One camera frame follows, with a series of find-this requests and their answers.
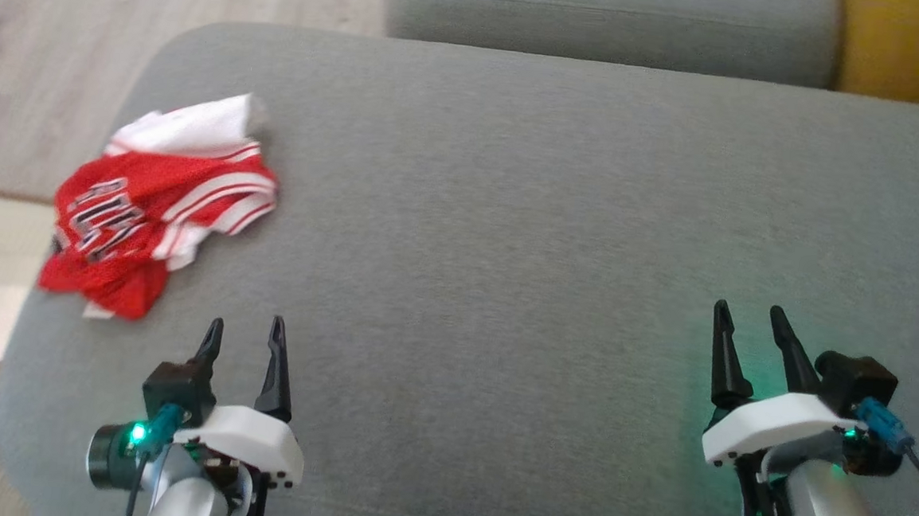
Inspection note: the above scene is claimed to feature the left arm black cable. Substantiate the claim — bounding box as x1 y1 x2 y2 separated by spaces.
123 461 150 516

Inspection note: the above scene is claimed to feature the grey sofa section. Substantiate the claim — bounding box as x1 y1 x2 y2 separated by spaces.
382 0 845 92

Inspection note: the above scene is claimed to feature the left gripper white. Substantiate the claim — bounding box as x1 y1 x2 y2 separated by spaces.
170 311 313 490

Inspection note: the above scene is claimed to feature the red basketball jersey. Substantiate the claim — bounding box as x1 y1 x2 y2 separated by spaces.
35 81 285 331

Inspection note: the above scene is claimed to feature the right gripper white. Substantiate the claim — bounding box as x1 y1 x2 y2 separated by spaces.
701 299 876 477

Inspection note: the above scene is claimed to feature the yellow sofa section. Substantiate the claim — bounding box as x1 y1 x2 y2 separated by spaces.
835 0 919 109

